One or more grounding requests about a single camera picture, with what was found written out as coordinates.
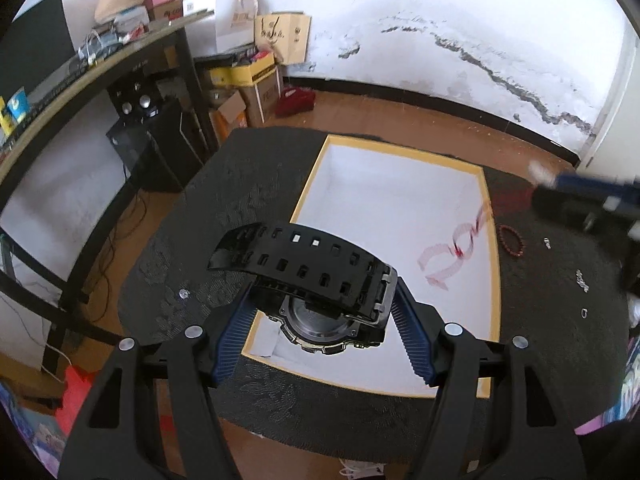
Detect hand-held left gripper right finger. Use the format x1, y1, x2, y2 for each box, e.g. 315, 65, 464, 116
391, 279, 587, 480

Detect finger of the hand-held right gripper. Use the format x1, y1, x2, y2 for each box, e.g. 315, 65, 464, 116
528, 160, 609, 222

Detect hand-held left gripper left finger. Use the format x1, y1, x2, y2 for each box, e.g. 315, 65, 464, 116
59, 283, 262, 480

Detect red translucent watch strap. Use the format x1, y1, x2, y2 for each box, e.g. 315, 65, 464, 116
417, 205, 494, 291

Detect black wristwatch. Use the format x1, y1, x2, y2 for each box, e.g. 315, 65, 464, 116
207, 221, 400, 356

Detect white box with yellow rim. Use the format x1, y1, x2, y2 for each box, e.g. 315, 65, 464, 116
241, 133, 503, 400

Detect black patterned table cloth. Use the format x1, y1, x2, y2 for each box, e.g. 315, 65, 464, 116
118, 126, 632, 462

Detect white shoe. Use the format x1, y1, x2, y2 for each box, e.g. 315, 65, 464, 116
339, 459, 387, 479

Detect bright red bag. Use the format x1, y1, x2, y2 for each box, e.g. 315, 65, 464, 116
54, 364, 94, 434

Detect black computer tower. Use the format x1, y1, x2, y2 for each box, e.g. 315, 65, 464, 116
105, 97, 204, 194

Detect printed blanket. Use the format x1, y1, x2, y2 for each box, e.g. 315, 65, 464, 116
0, 384, 67, 477

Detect orange cardboard box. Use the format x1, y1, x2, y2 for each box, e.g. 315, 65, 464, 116
207, 89, 249, 147

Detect dark red bag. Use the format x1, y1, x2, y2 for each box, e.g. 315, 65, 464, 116
274, 87, 316, 119

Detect black speaker with silver knobs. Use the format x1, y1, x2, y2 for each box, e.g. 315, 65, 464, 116
107, 72, 162, 121

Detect yellow cardboard box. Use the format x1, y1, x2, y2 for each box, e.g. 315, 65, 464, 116
200, 52, 281, 92

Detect black desk with wooden top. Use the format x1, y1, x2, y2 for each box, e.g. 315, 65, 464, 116
0, 9, 222, 377

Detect brown paper bag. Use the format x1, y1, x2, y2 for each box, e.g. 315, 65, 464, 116
254, 12, 312, 66

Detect blue and yellow box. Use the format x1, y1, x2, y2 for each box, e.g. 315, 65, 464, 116
0, 87, 31, 136

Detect white paper bag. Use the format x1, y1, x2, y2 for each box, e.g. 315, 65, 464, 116
230, 0, 259, 32

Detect small cardboard box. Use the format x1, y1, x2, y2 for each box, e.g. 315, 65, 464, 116
147, 0, 184, 24

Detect white box with label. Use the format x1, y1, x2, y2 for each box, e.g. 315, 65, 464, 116
182, 0, 219, 17

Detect black monitor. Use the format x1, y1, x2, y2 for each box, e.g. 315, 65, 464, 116
0, 0, 77, 107

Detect beige cloth bag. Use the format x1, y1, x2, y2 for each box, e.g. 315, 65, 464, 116
94, 0, 146, 24

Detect red bead bracelet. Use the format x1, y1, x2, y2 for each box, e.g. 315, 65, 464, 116
497, 224, 526, 259

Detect white door frame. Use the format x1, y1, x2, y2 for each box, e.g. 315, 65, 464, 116
574, 35, 640, 182

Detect black cables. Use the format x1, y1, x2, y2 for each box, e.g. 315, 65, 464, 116
84, 194, 147, 322

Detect white cable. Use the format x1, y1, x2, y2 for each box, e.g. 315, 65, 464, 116
0, 287, 67, 382

